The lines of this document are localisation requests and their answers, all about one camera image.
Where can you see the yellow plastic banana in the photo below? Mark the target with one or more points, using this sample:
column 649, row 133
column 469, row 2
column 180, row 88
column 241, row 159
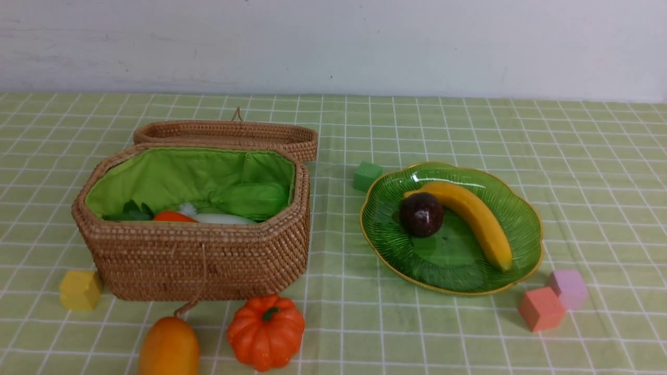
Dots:
column 478, row 216

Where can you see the yellow foam cube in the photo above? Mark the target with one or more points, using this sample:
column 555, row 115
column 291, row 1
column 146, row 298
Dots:
column 80, row 290

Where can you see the orange plastic carrot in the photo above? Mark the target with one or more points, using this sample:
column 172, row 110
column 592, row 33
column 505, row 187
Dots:
column 141, row 212

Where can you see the pink foam cube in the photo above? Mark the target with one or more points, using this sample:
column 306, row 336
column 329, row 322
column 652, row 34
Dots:
column 569, row 287

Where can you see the green plastic cucumber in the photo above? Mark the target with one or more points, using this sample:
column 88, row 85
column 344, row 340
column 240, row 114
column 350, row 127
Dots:
column 256, row 201

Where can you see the orange plastic mango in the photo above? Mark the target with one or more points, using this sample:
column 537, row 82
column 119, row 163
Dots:
column 170, row 347

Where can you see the green checkered tablecloth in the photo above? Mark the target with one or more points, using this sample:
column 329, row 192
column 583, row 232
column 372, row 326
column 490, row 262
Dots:
column 595, row 172

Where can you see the coral foam cube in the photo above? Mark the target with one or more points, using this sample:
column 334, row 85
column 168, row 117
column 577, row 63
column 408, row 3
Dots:
column 541, row 309

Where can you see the woven wicker basket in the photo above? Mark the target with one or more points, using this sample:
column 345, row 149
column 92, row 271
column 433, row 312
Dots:
column 192, row 262

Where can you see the white plastic eggplant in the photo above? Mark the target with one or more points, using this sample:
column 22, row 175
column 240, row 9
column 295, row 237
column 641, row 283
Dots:
column 215, row 218

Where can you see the dark purple passion fruit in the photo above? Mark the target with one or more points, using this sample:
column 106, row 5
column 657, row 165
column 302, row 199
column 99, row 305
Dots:
column 421, row 214

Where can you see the orange plastic pumpkin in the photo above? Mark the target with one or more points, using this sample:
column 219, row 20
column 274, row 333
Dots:
column 266, row 332

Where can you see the green glass plate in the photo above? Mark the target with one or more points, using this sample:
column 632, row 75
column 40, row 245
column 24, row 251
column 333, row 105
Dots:
column 462, row 258

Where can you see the green foam cube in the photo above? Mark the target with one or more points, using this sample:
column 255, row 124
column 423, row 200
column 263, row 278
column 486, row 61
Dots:
column 365, row 175

